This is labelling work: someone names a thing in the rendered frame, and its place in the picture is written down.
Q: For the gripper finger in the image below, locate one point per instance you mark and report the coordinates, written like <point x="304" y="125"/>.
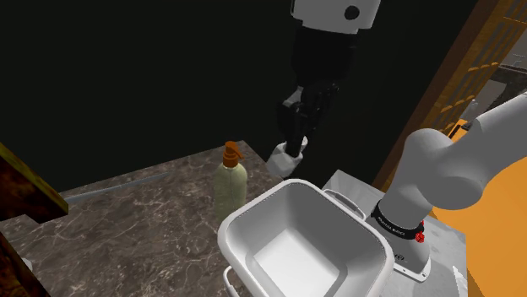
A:
<point x="295" y="131"/>
<point x="323" y="103"/>

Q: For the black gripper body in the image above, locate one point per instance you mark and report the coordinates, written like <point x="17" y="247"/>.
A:
<point x="323" y="53"/>

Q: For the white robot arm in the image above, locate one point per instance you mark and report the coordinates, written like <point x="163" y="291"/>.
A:
<point x="444" y="164"/>

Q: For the white faceted object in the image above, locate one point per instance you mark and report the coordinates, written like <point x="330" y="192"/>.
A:
<point x="280" y="164"/>

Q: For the green soap bottle orange pump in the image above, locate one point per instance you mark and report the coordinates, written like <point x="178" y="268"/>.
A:
<point x="229" y="185"/>

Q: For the white plastic tub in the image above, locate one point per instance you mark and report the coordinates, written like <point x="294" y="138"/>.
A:
<point x="296" y="230"/>

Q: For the brown wooden lattice door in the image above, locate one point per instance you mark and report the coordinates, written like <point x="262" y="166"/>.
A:
<point x="461" y="70"/>

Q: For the grey robot stand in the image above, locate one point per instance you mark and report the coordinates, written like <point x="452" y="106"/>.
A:
<point x="446" y="246"/>

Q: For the brown wooden cabinet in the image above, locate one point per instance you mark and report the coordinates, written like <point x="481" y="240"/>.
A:
<point x="24" y="193"/>

